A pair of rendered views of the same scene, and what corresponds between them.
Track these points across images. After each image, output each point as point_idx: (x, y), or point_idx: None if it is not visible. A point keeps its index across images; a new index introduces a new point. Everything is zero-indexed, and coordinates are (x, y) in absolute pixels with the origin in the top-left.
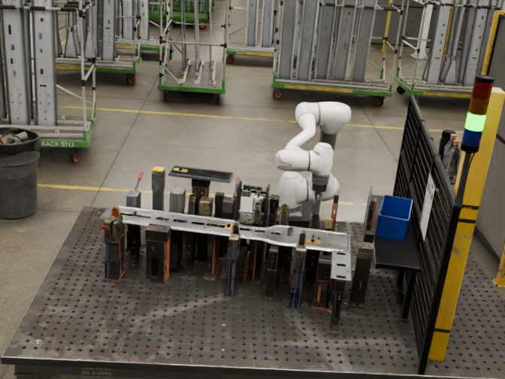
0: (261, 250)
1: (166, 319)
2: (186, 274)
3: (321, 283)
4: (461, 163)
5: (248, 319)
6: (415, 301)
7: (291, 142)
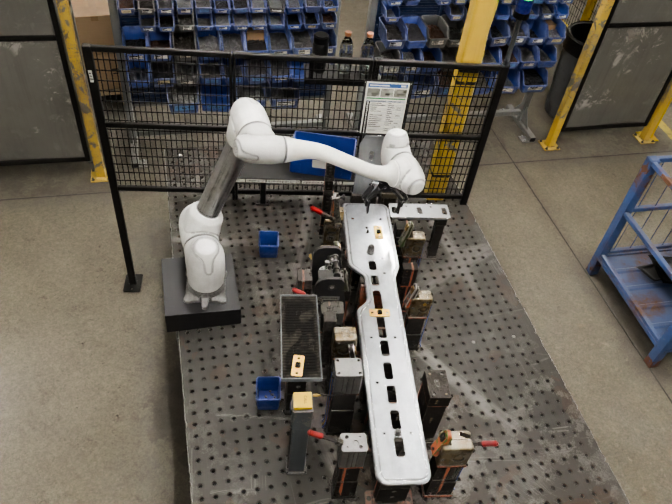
0: None
1: (494, 397)
2: None
3: None
4: (476, 36)
5: (452, 322)
6: None
7: (375, 167)
